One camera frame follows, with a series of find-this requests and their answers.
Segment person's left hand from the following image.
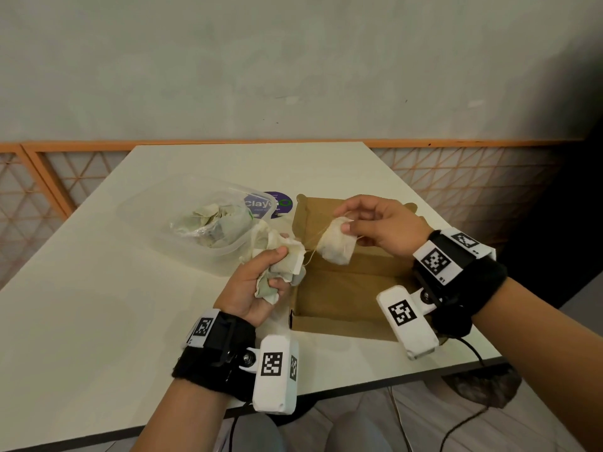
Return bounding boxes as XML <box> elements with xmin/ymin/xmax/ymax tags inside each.
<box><xmin>214</xmin><ymin>245</ymin><xmax>293</xmax><ymax>328</ymax></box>

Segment person's right hand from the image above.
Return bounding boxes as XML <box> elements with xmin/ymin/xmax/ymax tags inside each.
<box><xmin>332</xmin><ymin>194</ymin><xmax>435</xmax><ymax>260</ymax></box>

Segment bunch of tea bags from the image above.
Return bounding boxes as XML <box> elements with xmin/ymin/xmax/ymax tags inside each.
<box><xmin>239</xmin><ymin>219</ymin><xmax>308</xmax><ymax>306</ymax></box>

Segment white stringed tea bag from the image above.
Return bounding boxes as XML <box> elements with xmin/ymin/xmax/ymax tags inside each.
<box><xmin>301</xmin><ymin>215</ymin><xmax>364</xmax><ymax>267</ymax></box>

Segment pile of tea bags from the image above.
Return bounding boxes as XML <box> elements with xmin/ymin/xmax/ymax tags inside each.
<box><xmin>171</xmin><ymin>202</ymin><xmax>258</xmax><ymax>250</ymax></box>

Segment brown paper box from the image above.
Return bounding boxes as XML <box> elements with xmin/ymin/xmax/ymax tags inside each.
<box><xmin>288</xmin><ymin>193</ymin><xmax>449</xmax><ymax>345</ymax></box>

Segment clear plastic container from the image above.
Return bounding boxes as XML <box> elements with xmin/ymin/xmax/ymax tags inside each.
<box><xmin>114</xmin><ymin>175</ymin><xmax>280</xmax><ymax>278</ymax></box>

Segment person's right forearm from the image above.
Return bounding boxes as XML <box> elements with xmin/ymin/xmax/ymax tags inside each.
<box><xmin>470</xmin><ymin>276</ymin><xmax>603</xmax><ymax>452</ymax></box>

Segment black marker wristband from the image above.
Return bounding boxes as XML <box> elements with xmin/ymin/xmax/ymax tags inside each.
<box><xmin>171</xmin><ymin>309</ymin><xmax>258</xmax><ymax>404</ymax></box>
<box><xmin>411</xmin><ymin>227</ymin><xmax>509</xmax><ymax>340</ymax></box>

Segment orange lattice fence panel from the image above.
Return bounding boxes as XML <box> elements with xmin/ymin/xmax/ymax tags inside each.
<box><xmin>0</xmin><ymin>144</ymin><xmax>77</xmax><ymax>289</ymax></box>
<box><xmin>21</xmin><ymin>137</ymin><xmax>585</xmax><ymax>246</ymax></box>

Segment round purple sticker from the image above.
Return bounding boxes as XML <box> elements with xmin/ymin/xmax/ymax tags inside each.
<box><xmin>243</xmin><ymin>190</ymin><xmax>295</xmax><ymax>220</ymax></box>

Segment grey trousers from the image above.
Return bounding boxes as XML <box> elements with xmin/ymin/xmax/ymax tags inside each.
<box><xmin>212</xmin><ymin>409</ymin><xmax>393</xmax><ymax>452</ymax></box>

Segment dark grey floor object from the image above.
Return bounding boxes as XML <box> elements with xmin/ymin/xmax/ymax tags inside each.
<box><xmin>440</xmin><ymin>362</ymin><xmax>523</xmax><ymax>411</ymax></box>

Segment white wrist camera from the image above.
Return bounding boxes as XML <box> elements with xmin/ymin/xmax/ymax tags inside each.
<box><xmin>375</xmin><ymin>284</ymin><xmax>442</xmax><ymax>361</ymax></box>
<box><xmin>251</xmin><ymin>334</ymin><xmax>300</xmax><ymax>416</ymax></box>

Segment thin white cable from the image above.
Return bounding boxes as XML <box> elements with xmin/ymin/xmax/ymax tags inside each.
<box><xmin>386</xmin><ymin>385</ymin><xmax>416</xmax><ymax>452</ymax></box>

